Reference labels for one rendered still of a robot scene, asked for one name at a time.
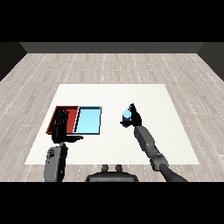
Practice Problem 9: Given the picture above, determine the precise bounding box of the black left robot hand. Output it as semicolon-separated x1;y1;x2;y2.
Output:
51;108;84;144

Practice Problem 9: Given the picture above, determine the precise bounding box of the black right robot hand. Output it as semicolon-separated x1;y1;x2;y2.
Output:
119;102;143;127

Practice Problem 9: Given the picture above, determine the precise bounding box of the small blue can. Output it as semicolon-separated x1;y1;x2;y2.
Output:
122;109;133;129

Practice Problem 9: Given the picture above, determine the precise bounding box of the red shallow open box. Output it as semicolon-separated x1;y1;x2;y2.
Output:
45;105;80;135

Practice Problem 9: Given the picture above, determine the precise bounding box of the light blue shallow open box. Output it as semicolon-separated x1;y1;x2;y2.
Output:
72;106;102;136

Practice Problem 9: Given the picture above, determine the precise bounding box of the dark grey robot body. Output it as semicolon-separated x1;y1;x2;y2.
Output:
85;164;139;183

